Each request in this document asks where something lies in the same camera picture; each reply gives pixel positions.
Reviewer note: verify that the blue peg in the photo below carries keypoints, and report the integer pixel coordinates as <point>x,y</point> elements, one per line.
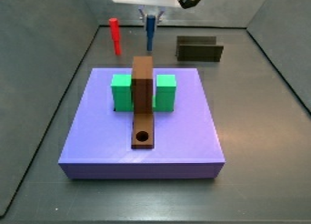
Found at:
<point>149,31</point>

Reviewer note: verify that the purple base board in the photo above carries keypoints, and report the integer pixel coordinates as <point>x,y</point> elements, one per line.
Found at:
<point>187,150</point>

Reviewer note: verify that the red peg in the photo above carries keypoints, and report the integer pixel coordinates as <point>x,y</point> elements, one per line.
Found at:
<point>115,35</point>

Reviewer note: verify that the left green block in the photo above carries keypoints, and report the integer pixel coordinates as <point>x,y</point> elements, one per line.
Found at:
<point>120,86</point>

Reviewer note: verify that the green block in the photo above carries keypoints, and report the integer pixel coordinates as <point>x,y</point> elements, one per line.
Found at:
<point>120,86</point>
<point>165,86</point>

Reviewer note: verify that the right green block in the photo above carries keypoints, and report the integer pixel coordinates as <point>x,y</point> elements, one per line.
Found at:
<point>165,86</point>

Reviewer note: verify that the brown L-shaped block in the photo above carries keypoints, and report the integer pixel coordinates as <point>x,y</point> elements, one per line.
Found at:
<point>141,94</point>

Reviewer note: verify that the black bracket holder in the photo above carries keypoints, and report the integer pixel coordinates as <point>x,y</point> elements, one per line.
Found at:
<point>197,48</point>

